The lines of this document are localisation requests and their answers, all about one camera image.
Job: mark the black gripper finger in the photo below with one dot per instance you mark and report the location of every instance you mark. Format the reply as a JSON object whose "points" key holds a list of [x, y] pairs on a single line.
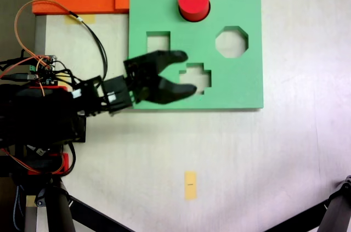
{"points": [[172, 92], [170, 57]]}

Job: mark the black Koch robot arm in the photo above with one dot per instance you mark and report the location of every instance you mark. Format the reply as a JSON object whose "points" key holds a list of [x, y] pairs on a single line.
{"points": [[41, 111]]}

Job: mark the black notched tripod leg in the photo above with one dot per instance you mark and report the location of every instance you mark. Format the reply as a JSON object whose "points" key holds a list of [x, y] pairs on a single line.
{"points": [[340, 210]]}

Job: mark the red printed base mount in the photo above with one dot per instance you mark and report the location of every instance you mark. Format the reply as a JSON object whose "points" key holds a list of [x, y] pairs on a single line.
{"points": [[65, 160]]}

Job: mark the yellow tape strip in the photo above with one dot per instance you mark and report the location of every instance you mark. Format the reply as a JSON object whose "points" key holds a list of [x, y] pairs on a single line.
{"points": [[190, 188], [63, 78], [89, 19]]}

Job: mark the green shape sorting board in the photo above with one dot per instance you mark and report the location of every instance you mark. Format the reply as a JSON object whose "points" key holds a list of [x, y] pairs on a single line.
{"points": [[235, 84]]}

